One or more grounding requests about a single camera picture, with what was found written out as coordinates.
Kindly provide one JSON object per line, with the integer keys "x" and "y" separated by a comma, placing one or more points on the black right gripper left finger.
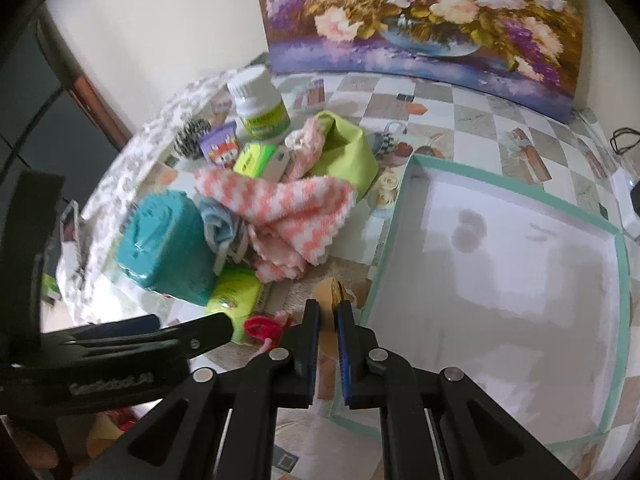
{"x": 219, "y": 426}

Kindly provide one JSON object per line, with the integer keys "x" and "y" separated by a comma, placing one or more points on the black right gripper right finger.
{"x": 435, "y": 425}

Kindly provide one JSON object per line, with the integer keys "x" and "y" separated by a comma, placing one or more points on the pink white checkered cloth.
{"x": 290, "y": 225}

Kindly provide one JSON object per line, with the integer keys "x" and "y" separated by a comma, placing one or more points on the black white striped scrunchie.
{"x": 187, "y": 140}

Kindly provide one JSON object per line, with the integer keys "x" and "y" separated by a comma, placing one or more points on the purple baby wipes pack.
{"x": 220, "y": 146}

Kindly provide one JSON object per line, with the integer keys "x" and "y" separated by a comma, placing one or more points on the pink floral scrunchie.
{"x": 305, "y": 147}

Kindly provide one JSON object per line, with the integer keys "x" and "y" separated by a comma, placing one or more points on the lime green cloth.
{"x": 346, "y": 153}

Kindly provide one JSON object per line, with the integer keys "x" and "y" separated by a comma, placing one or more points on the grey floral bedsheet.
{"x": 98, "y": 292}

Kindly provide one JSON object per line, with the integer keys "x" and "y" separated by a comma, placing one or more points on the red fabric piece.
{"x": 267, "y": 331}

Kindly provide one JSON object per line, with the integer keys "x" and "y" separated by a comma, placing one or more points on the teal sponge block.
{"x": 163, "y": 248}

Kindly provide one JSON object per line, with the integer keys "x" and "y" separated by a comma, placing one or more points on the blue face mask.
{"x": 225, "y": 233}

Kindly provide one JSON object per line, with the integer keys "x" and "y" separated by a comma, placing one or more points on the lime green box with tag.
{"x": 262, "y": 161}

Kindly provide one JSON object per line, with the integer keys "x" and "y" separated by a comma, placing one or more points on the floral oil painting canvas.
{"x": 525, "y": 51}

